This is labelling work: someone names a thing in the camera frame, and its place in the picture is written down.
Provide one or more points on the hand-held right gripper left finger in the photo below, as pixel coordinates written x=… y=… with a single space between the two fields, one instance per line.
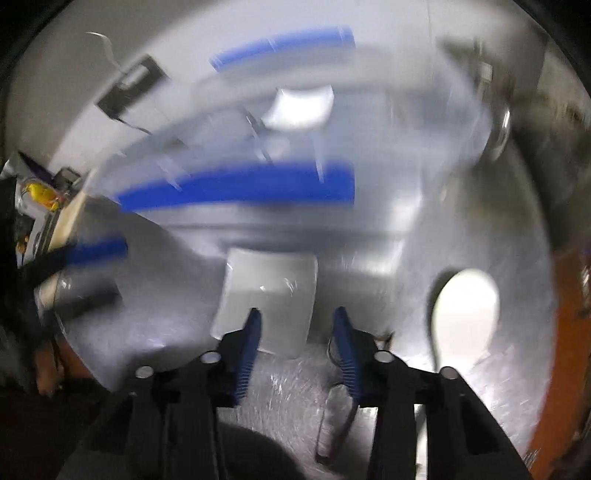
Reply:
x=247 y=350

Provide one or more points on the white square dish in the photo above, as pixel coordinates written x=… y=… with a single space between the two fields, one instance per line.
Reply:
x=302 y=108
x=270 y=300

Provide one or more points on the pale cutting board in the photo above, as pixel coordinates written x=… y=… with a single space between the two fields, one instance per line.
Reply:
x=74 y=212

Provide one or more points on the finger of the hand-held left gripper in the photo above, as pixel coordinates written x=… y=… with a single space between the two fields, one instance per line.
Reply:
x=92 y=300
x=99 y=249

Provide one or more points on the yellow bottle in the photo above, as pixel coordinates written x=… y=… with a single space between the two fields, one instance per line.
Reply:
x=41 y=194

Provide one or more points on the dark grey wall outlet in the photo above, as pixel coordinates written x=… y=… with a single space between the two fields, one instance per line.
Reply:
x=128 y=87
x=144 y=73
x=113 y=102

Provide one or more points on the white ceramic spoon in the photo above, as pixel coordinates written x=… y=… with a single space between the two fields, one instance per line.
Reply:
x=468 y=314

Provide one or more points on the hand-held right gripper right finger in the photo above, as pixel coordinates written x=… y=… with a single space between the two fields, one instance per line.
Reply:
x=347 y=350

